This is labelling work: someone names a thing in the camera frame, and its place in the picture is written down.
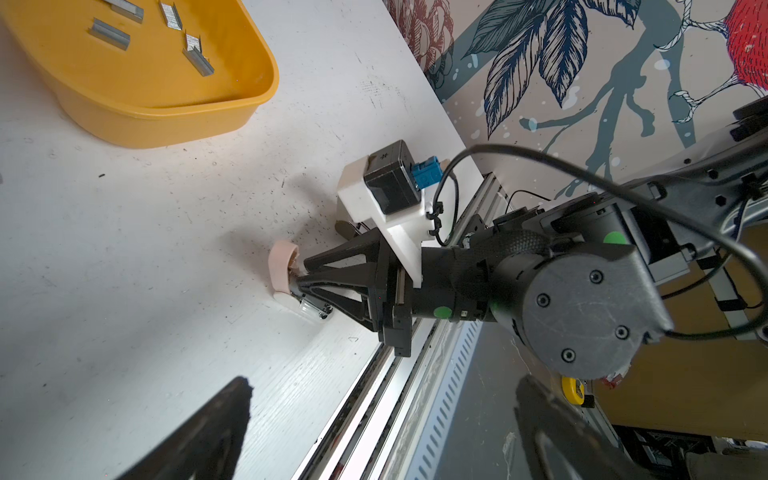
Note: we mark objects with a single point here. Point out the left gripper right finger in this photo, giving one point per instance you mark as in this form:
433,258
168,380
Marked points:
559,444

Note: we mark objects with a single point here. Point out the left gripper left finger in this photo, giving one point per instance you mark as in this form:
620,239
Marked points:
207,445

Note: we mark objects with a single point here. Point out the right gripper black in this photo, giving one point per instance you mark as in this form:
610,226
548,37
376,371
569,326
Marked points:
387,310

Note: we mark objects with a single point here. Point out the yellow plastic tray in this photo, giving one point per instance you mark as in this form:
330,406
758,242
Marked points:
149,95

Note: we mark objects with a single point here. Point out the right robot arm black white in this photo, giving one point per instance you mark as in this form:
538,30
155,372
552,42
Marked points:
578,284

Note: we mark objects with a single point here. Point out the yellow tape measure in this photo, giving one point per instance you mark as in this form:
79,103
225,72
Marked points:
573,390

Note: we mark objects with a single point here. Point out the grey staple strip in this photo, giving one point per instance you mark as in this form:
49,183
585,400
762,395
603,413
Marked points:
171,16
110,34
127,9
193,52

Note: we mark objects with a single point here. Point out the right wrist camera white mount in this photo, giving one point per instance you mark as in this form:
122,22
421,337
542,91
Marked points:
389,191

